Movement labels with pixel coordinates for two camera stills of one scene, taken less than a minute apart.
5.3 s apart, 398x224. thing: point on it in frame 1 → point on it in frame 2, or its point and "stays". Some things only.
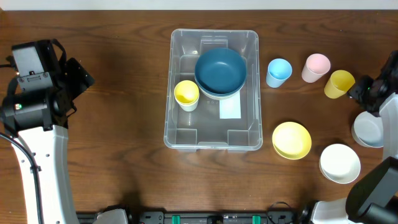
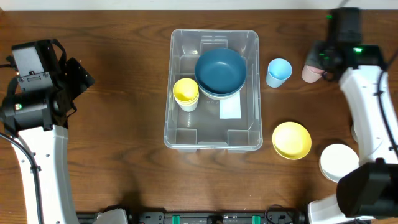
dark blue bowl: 221,71 stays
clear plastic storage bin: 212,91 stays
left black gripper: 81,76 stays
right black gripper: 357,91 → 317,58
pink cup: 316,66 stays
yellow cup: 339,83 → 185,89
